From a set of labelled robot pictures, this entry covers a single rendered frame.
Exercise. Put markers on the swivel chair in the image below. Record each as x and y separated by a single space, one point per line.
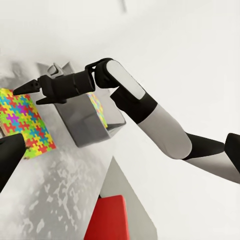
109 220

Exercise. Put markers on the desk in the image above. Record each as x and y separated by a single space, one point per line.
53 196

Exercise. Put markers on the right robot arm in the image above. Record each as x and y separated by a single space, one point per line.
131 98

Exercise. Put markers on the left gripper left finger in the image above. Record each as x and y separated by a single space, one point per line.
12 149

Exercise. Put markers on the jigsaw puzzle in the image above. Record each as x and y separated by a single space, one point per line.
18 114
97 105

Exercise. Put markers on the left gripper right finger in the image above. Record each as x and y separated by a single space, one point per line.
232 149

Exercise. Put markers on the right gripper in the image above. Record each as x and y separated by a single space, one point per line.
56 90

